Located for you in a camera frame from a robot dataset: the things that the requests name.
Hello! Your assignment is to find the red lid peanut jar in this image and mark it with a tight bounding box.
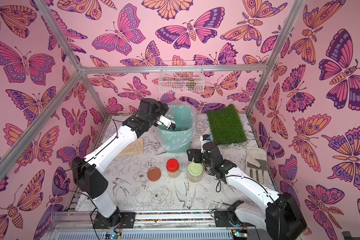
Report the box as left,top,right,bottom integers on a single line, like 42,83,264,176
166,159,180,178

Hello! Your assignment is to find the brown jar lid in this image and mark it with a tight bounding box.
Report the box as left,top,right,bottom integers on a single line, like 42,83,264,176
147,167,162,182

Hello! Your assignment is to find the peanut jar clear plastic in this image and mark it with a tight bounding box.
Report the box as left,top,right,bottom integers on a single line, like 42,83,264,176
165,108,175,121

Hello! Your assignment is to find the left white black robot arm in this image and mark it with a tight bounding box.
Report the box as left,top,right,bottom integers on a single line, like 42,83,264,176
71,98,176,228

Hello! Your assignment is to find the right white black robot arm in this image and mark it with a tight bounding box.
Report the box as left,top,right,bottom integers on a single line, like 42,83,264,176
187,142,307,240

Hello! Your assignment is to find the green lid peanut jar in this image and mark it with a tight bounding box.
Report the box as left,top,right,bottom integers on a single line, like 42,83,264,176
188,162,204,183

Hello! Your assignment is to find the clear plastic bin liner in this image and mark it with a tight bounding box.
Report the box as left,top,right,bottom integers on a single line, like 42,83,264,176
154,101,198,152

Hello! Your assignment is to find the green artificial grass mat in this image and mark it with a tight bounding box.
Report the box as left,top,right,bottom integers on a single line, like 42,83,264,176
207,104,247,145

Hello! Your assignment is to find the left beige cloth glove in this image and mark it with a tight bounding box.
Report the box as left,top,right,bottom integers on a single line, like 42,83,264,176
116,139,144,158

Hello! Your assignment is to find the beige cloth glove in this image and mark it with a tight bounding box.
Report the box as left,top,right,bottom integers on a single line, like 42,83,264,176
245,147,270,184
116,139,144,158

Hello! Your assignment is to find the right beige cloth glove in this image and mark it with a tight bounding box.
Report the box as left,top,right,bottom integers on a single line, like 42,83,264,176
245,147,270,184

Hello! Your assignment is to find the green object in basket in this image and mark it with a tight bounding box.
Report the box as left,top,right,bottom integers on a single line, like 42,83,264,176
186,80,196,91

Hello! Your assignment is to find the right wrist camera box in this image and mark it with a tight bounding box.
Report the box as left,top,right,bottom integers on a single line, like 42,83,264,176
200,134,212,153

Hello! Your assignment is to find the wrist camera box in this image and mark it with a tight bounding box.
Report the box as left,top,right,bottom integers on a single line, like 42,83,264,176
157,115,176,131
200,134,212,153

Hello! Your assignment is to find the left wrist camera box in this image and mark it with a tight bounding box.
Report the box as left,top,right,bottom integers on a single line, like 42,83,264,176
157,115,176,131

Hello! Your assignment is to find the white wire wall basket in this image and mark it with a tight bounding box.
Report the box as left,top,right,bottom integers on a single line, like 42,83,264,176
158,60,205,94

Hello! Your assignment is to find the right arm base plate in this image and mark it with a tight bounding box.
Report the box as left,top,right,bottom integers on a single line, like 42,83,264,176
210,209,254,228

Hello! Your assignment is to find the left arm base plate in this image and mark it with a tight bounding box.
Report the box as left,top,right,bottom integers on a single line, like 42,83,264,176
94,212,136,229

